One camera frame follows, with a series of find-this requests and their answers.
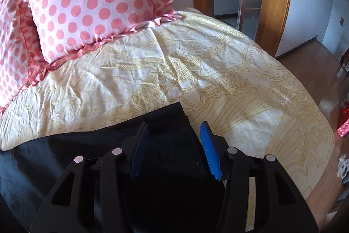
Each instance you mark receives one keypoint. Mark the black pants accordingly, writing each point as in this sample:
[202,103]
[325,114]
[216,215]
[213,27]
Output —
[169,140]

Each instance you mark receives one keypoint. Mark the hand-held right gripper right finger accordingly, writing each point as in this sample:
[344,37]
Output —
[209,149]

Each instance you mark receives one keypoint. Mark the grey fluffy slipper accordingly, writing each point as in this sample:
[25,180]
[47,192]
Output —
[344,166]

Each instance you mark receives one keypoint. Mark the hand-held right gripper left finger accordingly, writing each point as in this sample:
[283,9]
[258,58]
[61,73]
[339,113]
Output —
[138,152]

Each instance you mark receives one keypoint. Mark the yellow patterned bed sheet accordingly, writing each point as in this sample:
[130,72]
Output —
[190,72]

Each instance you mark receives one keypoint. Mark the wooden door frame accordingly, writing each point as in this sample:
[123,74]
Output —
[275,1]

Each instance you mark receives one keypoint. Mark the red slipper on floor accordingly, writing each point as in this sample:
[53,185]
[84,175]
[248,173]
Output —
[344,123]

